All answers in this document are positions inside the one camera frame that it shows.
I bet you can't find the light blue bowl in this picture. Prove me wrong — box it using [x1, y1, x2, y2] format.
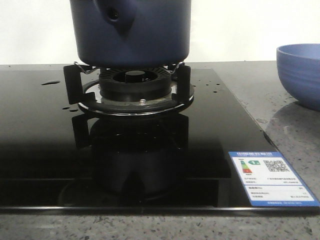
[276, 43, 320, 111]

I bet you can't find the black pot support grate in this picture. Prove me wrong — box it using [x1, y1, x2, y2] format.
[63, 62, 194, 117]

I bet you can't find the dark blue cooking pot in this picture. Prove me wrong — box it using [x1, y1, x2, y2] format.
[69, 0, 192, 68]

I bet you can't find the black gas burner head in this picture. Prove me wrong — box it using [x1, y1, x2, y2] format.
[99, 67, 172, 102]

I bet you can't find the black glass gas stove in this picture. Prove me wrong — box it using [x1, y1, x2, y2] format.
[0, 68, 320, 216]

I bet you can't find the blue energy label sticker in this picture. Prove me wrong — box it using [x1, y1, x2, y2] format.
[228, 151, 320, 207]

